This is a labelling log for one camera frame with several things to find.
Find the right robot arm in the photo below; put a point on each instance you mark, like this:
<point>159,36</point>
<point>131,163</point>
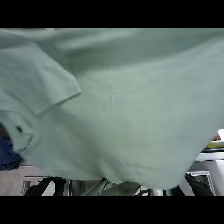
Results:
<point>197,185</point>

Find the pale green T-shirt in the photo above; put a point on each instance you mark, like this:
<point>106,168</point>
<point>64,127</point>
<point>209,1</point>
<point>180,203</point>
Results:
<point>126,106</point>

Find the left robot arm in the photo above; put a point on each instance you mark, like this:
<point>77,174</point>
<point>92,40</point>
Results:
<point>46,187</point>

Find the dark blue garment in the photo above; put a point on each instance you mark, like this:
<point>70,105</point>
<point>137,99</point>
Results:
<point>6,155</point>

